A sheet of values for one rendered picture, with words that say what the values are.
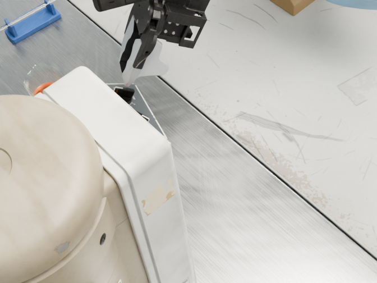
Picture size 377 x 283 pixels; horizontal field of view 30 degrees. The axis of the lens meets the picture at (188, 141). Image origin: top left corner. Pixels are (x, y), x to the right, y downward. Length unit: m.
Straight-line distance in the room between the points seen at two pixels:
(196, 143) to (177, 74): 0.15
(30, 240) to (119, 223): 0.07
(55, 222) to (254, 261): 0.68
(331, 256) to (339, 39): 0.40
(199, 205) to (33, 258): 0.72
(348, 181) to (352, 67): 0.22
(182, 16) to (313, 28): 0.33
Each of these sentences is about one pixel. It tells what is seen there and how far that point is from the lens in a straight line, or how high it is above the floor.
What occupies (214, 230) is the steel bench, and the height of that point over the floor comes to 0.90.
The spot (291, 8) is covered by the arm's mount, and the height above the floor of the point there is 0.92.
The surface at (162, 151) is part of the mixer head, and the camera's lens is 0.34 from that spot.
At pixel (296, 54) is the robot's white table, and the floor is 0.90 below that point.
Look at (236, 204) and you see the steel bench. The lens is 1.02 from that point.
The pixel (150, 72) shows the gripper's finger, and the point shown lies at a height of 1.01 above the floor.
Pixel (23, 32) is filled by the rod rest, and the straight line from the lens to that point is 1.29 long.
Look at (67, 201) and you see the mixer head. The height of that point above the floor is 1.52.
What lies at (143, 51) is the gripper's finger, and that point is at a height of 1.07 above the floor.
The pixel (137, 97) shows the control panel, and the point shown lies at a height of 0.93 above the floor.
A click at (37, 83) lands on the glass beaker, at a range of 1.03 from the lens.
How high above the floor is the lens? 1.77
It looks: 54 degrees down
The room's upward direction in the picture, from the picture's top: 9 degrees counter-clockwise
